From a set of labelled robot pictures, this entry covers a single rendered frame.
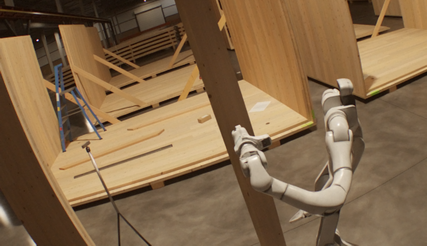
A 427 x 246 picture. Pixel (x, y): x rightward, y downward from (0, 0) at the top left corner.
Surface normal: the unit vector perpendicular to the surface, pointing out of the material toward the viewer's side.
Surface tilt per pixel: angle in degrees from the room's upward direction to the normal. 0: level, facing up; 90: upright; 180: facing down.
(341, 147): 34
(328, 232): 90
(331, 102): 90
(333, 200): 42
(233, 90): 90
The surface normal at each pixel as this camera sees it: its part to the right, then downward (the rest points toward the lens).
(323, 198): -0.11, -0.58
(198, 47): 0.10, 0.26
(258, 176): -0.19, -0.39
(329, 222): -0.20, 0.34
